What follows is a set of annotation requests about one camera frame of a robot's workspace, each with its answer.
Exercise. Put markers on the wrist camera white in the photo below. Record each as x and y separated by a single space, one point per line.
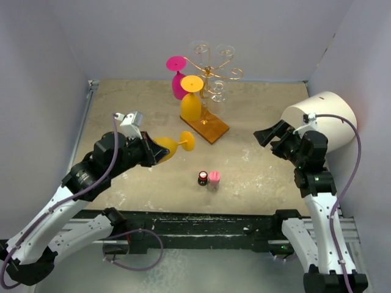
130 123
309 124

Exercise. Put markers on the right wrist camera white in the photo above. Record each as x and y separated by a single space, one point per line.
309 124

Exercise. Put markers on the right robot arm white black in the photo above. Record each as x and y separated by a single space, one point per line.
325 258

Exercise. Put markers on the clear wine glass back left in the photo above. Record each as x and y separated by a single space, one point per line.
200 53

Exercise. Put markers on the pink capped shaker bottle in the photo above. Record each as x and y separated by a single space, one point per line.
214 178

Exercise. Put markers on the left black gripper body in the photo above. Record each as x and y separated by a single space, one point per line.
137 154

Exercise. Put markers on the clear wine glass back right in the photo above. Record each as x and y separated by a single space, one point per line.
225 53

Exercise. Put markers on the dark red capped bottle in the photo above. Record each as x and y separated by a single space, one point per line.
202 178

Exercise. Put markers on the pink wine glass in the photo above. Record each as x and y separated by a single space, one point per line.
176 64

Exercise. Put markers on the black base frame bar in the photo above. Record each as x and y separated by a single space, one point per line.
193 231

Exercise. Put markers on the gold wire wine glass rack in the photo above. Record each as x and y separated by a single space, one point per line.
209 126

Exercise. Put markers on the clear wine glass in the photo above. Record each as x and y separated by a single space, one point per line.
200 53
218 97
225 53

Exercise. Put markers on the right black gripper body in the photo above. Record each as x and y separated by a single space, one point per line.
288 146

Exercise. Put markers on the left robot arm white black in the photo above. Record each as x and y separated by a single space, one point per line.
31 255

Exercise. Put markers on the yellow wine glass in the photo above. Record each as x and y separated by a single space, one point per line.
191 107
187 142

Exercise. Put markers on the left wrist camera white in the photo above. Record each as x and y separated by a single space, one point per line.
130 123

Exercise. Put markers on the clear wine glass front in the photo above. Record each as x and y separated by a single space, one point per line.
218 97

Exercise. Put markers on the white cylindrical container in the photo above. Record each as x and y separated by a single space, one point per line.
333 115

